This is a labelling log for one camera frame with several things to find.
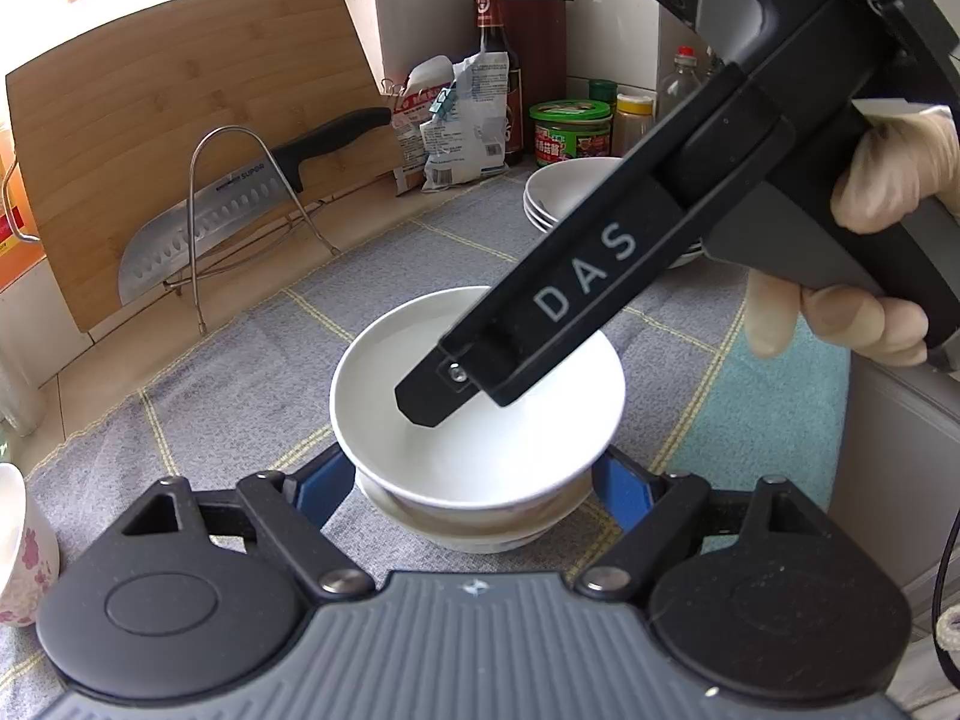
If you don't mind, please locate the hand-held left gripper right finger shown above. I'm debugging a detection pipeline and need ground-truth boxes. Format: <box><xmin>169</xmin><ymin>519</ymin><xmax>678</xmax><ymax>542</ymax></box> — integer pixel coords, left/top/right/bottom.
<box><xmin>574</xmin><ymin>446</ymin><xmax>826</xmax><ymax>605</ymax></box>

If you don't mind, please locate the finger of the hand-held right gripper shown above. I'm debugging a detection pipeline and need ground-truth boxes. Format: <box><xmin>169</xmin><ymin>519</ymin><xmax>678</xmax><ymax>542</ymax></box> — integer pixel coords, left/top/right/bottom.
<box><xmin>394</xmin><ymin>345</ymin><xmax>518</xmax><ymax>431</ymax></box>

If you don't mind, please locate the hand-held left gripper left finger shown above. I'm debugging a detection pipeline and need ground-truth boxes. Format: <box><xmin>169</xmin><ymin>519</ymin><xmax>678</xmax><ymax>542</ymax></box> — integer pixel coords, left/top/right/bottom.
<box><xmin>120</xmin><ymin>444</ymin><xmax>374</xmax><ymax>605</ymax></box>

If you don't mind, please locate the white bowl with pink flowers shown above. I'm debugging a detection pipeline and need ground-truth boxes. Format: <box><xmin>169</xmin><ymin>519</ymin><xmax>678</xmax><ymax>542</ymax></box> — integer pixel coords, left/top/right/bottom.
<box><xmin>330</xmin><ymin>286</ymin><xmax>627</xmax><ymax>511</ymax></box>
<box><xmin>0</xmin><ymin>463</ymin><xmax>61</xmax><ymax>627</ymax></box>
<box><xmin>354</xmin><ymin>465</ymin><xmax>590</xmax><ymax>554</ymax></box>

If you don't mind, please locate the white plate with fruit print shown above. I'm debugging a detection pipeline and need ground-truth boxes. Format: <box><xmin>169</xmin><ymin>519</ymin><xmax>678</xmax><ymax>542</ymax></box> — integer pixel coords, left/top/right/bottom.
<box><xmin>524</xmin><ymin>195</ymin><xmax>702</xmax><ymax>265</ymax></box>

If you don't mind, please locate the person's right hand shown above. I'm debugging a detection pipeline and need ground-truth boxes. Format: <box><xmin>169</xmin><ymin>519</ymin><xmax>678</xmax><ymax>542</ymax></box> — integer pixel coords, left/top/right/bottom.
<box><xmin>745</xmin><ymin>109</ymin><xmax>960</xmax><ymax>368</ymax></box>

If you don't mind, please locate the yellow lidded spice jar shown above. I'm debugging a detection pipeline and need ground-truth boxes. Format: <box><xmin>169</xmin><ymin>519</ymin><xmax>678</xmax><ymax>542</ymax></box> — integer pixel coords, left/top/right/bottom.
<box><xmin>613</xmin><ymin>94</ymin><xmax>656</xmax><ymax>158</ymax></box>

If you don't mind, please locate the glass bottle with red cap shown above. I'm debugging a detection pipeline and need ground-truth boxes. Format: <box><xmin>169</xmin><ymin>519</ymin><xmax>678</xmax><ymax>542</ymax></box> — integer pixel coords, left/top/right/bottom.
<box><xmin>657</xmin><ymin>45</ymin><xmax>713</xmax><ymax>110</ymax></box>

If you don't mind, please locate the green lidded sauce jar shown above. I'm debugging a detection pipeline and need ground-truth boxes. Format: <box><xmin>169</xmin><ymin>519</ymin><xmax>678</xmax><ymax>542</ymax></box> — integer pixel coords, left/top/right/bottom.
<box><xmin>529</xmin><ymin>99</ymin><xmax>612</xmax><ymax>167</ymax></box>

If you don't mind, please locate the grey checked cloth mat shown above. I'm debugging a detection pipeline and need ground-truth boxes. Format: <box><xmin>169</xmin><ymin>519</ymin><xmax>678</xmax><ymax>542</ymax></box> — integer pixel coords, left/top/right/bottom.
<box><xmin>0</xmin><ymin>165</ymin><xmax>852</xmax><ymax>691</ymax></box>

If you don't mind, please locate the dark red knife block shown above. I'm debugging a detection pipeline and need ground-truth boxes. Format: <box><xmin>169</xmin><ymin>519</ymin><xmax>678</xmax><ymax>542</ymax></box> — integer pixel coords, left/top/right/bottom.
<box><xmin>501</xmin><ymin>0</ymin><xmax>569</xmax><ymax>143</ymax></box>

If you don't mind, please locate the white printed plastic bag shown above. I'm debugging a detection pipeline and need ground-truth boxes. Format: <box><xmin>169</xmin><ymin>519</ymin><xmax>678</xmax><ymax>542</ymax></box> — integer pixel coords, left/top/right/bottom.
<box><xmin>420</xmin><ymin>51</ymin><xmax>511</xmax><ymax>192</ymax></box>

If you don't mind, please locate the dark soy sauce bottle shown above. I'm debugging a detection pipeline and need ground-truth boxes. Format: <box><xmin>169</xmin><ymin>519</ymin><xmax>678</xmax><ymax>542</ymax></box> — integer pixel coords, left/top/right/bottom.
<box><xmin>472</xmin><ymin>0</ymin><xmax>526</xmax><ymax>167</ymax></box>

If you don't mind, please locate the orange and white packet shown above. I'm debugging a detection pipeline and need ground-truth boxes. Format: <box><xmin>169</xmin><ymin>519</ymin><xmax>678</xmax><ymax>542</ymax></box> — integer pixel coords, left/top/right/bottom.
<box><xmin>390</xmin><ymin>60</ymin><xmax>455</xmax><ymax>196</ymax></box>

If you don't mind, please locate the orange cooking wine jug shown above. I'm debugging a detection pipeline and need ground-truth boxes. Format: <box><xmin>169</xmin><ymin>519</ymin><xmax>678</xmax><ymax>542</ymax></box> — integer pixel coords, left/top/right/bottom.
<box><xmin>0</xmin><ymin>116</ymin><xmax>47</xmax><ymax>293</ymax></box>

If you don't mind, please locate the bamboo cutting board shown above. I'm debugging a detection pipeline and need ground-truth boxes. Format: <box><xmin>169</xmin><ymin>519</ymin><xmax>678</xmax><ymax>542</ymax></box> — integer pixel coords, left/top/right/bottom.
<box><xmin>4</xmin><ymin>0</ymin><xmax>402</xmax><ymax>335</ymax></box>

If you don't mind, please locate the metal wire rack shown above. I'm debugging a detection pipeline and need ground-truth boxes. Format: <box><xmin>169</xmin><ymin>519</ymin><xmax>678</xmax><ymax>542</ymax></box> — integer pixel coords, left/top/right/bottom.
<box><xmin>161</xmin><ymin>127</ymin><xmax>342</xmax><ymax>336</ymax></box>

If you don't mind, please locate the black handled kitchen knife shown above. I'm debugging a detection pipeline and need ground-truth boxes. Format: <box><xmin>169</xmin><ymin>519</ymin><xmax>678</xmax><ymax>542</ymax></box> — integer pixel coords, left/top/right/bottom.
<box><xmin>116</xmin><ymin>106</ymin><xmax>393</xmax><ymax>305</ymax></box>

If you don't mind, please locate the black cable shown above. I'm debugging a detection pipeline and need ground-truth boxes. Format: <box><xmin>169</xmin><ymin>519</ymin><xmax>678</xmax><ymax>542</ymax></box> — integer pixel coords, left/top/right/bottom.
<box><xmin>930</xmin><ymin>506</ymin><xmax>960</xmax><ymax>650</ymax></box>

